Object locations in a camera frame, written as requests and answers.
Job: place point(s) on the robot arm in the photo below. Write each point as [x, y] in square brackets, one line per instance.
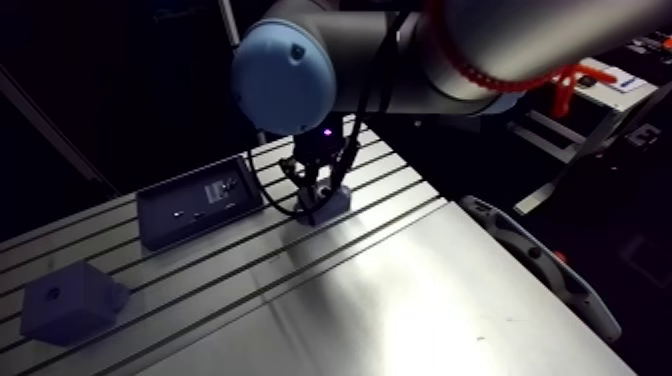
[472, 42]

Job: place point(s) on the dark blue-grey housing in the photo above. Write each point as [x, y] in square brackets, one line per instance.
[330, 207]

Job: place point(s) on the dark blue-grey block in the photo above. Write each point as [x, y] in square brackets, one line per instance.
[68, 310]

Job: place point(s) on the dark blue-grey tray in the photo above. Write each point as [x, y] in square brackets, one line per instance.
[178, 199]

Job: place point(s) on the grey metal post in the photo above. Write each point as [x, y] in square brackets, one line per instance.
[228, 23]

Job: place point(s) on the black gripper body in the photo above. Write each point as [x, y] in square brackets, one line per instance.
[315, 149]

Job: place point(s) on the steel bearing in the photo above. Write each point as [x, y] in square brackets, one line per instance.
[323, 189]

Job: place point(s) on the pale holed strip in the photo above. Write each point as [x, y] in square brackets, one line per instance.
[546, 268]

